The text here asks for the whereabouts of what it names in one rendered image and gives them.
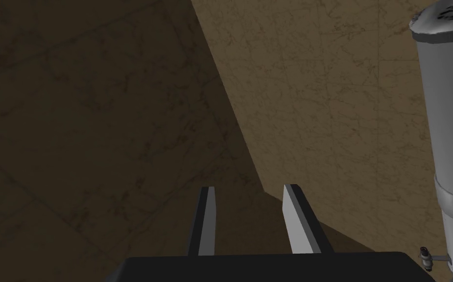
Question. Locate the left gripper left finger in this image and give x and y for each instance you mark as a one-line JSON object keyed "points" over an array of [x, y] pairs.
{"points": [[205, 223]]}

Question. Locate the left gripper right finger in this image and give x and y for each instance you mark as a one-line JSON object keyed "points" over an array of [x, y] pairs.
{"points": [[302, 223]]}

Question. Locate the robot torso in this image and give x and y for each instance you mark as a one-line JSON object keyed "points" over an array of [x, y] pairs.
{"points": [[451, 117]]}

